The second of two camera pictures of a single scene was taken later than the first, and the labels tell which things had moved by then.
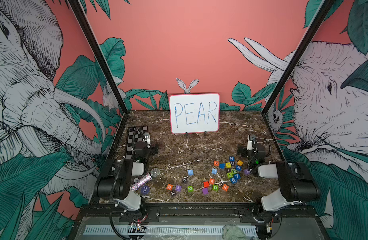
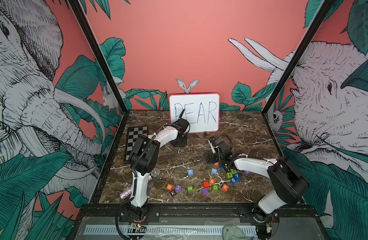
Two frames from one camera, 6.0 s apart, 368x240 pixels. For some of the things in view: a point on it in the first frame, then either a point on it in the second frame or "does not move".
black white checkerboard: [135, 134] does not move
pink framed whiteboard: [190, 113] does not move
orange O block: [169, 187] does not move
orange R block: [225, 187] does not move
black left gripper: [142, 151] -> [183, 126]
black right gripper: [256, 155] -> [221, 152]
